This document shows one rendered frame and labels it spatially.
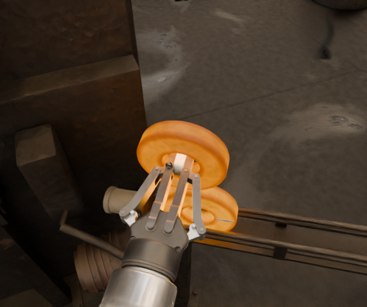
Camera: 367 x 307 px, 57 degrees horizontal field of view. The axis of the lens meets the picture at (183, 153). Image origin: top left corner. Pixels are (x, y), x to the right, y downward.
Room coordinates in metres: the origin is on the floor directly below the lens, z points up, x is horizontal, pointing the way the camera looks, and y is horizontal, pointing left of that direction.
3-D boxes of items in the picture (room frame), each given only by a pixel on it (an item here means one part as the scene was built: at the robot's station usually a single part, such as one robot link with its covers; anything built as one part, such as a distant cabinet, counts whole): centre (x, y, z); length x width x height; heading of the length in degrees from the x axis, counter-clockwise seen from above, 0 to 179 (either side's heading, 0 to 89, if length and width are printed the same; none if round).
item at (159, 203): (0.26, 0.03, 0.87); 0.11 x 0.01 x 0.04; 168
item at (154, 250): (0.19, 0.04, 0.87); 0.09 x 0.08 x 0.07; 166
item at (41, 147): (0.44, 0.30, 0.68); 0.11 x 0.08 x 0.24; 21
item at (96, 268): (0.33, 0.16, 0.27); 0.22 x 0.13 x 0.53; 111
